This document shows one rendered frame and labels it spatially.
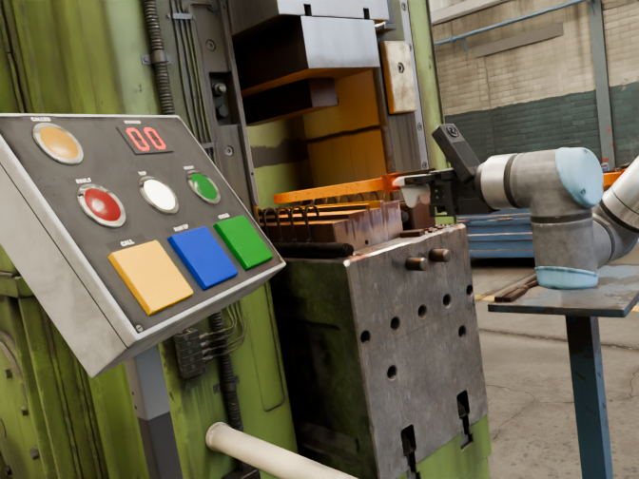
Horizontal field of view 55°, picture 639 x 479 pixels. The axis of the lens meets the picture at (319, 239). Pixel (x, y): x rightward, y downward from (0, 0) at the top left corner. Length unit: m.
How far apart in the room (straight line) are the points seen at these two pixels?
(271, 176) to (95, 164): 0.99
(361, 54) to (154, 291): 0.77
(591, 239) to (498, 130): 8.88
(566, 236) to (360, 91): 0.74
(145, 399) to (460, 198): 0.61
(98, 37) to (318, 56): 0.39
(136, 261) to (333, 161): 1.04
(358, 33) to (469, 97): 8.85
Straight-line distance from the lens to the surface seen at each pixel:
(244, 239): 0.83
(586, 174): 0.98
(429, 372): 1.31
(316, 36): 1.20
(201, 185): 0.85
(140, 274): 0.66
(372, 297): 1.16
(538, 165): 0.99
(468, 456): 1.48
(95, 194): 0.70
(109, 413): 1.53
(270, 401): 1.29
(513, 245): 5.07
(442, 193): 1.11
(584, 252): 1.00
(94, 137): 0.78
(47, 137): 0.73
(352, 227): 1.20
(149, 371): 0.85
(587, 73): 9.22
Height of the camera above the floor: 1.10
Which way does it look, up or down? 7 degrees down
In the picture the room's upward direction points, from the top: 9 degrees counter-clockwise
